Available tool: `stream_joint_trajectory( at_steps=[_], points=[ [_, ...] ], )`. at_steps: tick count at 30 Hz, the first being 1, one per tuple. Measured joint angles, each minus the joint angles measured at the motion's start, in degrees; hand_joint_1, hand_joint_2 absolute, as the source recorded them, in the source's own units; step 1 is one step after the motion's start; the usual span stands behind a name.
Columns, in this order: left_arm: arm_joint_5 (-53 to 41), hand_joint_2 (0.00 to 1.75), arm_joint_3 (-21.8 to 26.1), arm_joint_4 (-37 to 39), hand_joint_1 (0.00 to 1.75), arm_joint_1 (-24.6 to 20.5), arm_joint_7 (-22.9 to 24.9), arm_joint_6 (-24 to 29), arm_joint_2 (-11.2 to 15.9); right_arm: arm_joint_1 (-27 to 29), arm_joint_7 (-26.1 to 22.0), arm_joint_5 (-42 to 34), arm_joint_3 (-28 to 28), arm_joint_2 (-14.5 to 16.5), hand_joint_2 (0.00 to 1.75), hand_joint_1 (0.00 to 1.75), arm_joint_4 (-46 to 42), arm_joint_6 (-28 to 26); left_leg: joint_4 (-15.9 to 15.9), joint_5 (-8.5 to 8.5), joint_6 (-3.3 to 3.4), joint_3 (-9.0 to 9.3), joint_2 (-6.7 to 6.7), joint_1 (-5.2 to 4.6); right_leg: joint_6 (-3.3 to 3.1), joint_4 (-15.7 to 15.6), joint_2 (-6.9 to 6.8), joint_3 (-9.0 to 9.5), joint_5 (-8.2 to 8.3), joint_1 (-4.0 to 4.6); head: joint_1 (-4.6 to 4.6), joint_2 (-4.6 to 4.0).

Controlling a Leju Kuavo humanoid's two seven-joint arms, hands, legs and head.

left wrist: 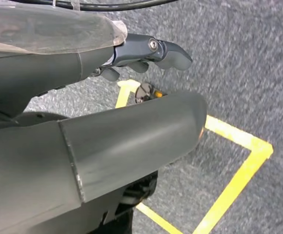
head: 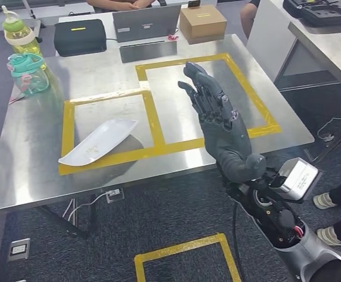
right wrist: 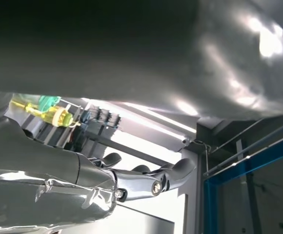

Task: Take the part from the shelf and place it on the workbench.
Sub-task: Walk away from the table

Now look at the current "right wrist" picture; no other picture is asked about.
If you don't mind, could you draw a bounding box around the steel workbench table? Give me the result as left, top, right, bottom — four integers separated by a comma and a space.
0, 0, 283, 154

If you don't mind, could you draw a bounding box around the yellow-green water bottle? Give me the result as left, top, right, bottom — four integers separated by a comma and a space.
10, 100, 81, 128

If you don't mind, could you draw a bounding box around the blue metal frame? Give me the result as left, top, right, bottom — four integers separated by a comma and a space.
203, 132, 283, 234

